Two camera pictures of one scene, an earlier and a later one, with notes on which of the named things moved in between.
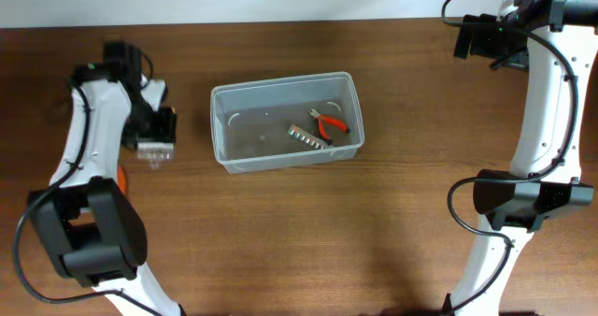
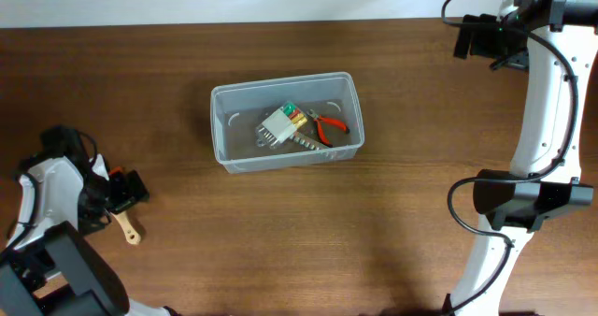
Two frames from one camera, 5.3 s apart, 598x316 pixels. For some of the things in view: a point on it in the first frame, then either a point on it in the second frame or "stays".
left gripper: (163, 125) → (124, 196)
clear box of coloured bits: (155, 151) → (279, 126)
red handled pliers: (320, 121) stays
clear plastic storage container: (251, 121) stays
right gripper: (479, 42) stays
